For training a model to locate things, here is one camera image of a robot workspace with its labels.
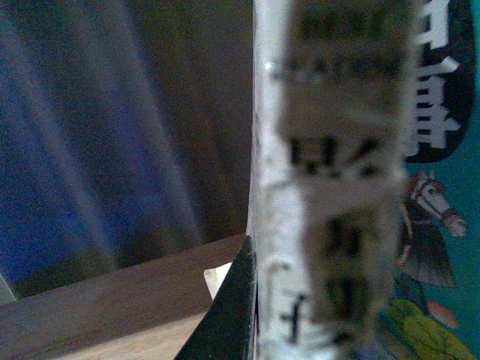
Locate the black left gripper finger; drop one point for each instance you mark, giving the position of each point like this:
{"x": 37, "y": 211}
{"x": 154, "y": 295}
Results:
{"x": 227, "y": 330}

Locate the white spine illustrated book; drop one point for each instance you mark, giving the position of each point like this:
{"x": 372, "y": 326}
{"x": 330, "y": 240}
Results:
{"x": 364, "y": 203}

